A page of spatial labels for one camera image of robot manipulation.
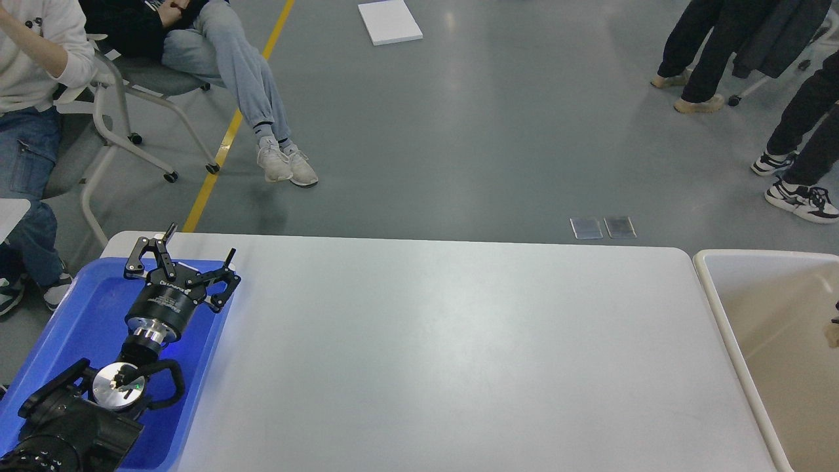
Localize brown paper ball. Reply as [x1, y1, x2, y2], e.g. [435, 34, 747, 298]
[823, 323, 839, 349]

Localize blue plastic tray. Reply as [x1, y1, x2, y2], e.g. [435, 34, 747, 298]
[1, 258, 229, 471]

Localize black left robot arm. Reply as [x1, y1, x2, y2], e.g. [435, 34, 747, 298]
[2, 226, 241, 471]

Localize standing person tan boots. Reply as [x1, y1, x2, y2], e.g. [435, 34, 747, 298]
[650, 1, 774, 114]

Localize right floor socket plate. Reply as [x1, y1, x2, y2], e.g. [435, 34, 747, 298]
[604, 216, 637, 239]

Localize grey office chair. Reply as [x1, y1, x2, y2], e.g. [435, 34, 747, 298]
[43, 35, 221, 247]

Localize seated person white sweater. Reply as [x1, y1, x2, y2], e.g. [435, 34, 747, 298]
[1, 1, 95, 314]

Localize seated person in jeans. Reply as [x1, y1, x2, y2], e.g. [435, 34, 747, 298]
[80, 1, 319, 187]

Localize beige plastic bin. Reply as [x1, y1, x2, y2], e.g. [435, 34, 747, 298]
[694, 250, 838, 471]

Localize floor socket plate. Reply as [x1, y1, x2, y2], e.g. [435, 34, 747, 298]
[569, 217, 604, 240]
[604, 216, 637, 239]

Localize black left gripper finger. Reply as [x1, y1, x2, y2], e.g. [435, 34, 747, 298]
[189, 248, 242, 313]
[124, 223, 179, 284]

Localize chair with dark jacket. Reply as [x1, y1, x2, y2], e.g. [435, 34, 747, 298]
[727, 1, 837, 107]

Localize left floor socket plate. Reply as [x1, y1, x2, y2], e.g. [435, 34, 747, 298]
[569, 217, 604, 240]

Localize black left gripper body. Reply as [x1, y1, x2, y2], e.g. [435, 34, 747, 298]
[124, 262, 221, 344]

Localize white flat box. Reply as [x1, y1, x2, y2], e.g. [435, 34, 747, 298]
[357, 1, 423, 46]

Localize white side table corner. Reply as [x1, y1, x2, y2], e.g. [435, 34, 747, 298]
[0, 198, 31, 242]

